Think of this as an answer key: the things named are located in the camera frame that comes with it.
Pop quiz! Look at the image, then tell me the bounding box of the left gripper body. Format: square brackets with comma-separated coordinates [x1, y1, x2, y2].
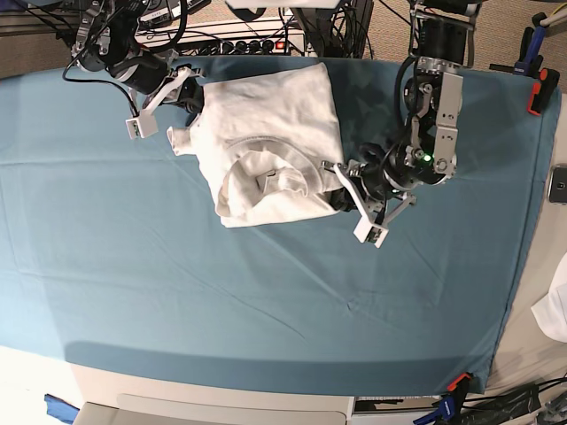
[321, 160, 416, 227]

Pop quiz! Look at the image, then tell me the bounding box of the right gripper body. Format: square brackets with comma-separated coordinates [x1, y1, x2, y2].
[141, 66, 205, 114]

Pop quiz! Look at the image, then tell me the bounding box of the white T-shirt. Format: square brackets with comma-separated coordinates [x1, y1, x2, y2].
[167, 63, 344, 228]

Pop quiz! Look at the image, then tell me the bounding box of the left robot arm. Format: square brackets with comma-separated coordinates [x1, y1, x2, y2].
[345, 1, 482, 224]

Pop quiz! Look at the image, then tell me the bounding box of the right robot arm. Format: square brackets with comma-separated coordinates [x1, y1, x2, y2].
[62, 1, 189, 118]

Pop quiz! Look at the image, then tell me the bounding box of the teal table cloth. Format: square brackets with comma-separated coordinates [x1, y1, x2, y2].
[1, 70, 563, 396]

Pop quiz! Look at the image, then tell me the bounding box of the grey device at table edge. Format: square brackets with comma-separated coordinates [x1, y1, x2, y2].
[548, 164, 567, 205]

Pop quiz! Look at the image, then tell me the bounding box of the orange black clamp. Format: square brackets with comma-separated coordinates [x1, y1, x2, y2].
[447, 372, 473, 392]
[527, 68, 560, 116]

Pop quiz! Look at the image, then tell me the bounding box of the white cloth at right edge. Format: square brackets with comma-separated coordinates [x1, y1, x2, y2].
[531, 255, 567, 344]

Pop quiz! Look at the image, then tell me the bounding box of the blue black clamp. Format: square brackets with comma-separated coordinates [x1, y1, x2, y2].
[489, 12, 548, 79]
[413, 390, 467, 425]

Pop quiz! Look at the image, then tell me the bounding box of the orange black clamp upper right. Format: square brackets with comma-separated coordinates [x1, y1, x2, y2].
[527, 68, 560, 116]

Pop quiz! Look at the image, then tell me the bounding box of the blue black clamp upper right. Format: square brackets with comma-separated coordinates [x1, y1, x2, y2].
[489, 12, 548, 79]

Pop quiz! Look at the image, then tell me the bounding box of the grey plastic bin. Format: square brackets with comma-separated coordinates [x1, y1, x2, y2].
[74, 394, 347, 424]

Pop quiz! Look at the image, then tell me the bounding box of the blue cloth on floor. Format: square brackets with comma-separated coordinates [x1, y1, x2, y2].
[43, 394, 80, 424]

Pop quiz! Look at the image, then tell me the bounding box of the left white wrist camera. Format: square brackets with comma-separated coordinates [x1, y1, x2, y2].
[353, 217, 389, 249]

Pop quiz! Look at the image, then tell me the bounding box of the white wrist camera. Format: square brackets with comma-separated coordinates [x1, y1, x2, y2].
[125, 114, 159, 140]
[353, 217, 389, 249]

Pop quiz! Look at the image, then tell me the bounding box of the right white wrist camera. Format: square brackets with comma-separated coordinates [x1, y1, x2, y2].
[125, 114, 159, 140]

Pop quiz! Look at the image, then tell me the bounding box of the white power strip red switch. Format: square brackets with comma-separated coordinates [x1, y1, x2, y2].
[176, 36, 305, 57]

